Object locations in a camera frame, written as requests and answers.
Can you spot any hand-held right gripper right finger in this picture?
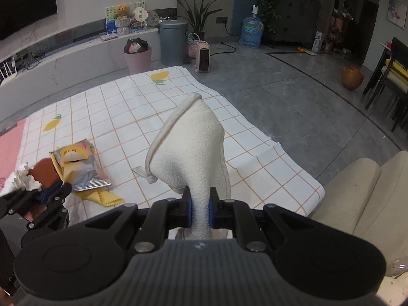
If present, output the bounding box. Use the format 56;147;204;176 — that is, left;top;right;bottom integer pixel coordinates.
207;186;320;253

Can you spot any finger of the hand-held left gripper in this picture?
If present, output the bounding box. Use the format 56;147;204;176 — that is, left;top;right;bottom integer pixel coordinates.
27;183;73;231
0;187;43;218

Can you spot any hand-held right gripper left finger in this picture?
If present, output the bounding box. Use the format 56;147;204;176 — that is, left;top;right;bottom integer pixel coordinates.
80;187;194;253

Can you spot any white tissue paper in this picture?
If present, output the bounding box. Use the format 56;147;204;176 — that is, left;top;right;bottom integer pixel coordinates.
0;162;44;197

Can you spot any brown bear-shaped plush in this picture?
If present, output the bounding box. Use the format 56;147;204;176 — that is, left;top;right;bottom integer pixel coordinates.
28;158;62;189

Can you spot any cream fleece towel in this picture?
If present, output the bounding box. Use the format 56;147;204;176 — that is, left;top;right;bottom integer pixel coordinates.
132;93;232;241

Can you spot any silver yellow snack packet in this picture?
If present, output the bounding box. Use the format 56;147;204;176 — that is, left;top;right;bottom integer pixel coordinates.
51;138;113;193

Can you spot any yellow zigzag-edge cloth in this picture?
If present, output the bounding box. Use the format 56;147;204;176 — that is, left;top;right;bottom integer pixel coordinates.
49;153;125;207

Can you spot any pink printed mat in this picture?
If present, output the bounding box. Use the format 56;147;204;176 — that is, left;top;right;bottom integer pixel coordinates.
0;118;28;186

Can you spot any white checked lemon-print blanket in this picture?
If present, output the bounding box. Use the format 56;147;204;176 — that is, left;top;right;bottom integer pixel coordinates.
0;65;325;227

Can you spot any white router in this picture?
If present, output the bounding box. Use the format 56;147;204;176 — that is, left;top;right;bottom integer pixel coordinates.
0;55;19;81

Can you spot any white marble TV console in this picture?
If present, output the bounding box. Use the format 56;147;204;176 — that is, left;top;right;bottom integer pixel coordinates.
0;25;160;103

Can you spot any pink space heater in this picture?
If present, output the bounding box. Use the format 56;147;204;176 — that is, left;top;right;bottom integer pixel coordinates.
194;40;213;73

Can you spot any pink waste bin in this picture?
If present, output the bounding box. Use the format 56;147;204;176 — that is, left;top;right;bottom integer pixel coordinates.
123;38;153;75

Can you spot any pink woven basket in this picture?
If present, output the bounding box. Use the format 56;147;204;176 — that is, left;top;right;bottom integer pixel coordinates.
186;32;205;60

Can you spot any grey pedal trash can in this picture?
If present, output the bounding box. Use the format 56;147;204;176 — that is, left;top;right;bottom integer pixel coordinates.
158;19;189;67

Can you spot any blue water bottle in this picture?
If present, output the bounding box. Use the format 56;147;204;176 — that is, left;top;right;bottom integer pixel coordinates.
239;4;265;49

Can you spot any green greeting card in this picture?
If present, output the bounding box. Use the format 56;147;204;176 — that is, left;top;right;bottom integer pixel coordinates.
105;1;147;36

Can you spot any copper bowl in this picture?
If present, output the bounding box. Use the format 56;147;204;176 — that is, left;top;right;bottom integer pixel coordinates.
341;65;365;91

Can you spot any small teddy bear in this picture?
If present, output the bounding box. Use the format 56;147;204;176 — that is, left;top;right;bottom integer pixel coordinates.
113;4;130;20

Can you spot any long-leaf potted plant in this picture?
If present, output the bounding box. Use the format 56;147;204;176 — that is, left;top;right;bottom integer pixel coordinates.
170;0;230;39

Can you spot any white carton box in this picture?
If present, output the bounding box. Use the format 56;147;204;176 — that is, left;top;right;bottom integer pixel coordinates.
311;31;324;53

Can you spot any dark grey cabinet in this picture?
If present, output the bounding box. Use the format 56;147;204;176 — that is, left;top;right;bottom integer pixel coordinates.
271;0;321;47

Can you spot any black dining chair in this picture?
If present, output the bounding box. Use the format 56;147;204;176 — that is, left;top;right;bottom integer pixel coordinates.
363;37;408;133

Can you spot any yellow seat cushion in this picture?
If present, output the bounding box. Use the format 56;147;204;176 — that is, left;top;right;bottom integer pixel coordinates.
380;58;408;87

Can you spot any black cable bundle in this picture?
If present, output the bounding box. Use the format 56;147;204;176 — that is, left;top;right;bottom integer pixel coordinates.
22;49;46;70

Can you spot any black heater cable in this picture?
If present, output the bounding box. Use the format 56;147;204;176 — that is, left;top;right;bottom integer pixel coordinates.
210;41;238;57

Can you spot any black wall television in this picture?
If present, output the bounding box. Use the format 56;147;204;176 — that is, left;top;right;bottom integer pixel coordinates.
0;0;58;42

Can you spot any abstract wall painting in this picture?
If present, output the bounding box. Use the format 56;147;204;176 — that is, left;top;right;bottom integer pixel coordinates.
387;0;408;30

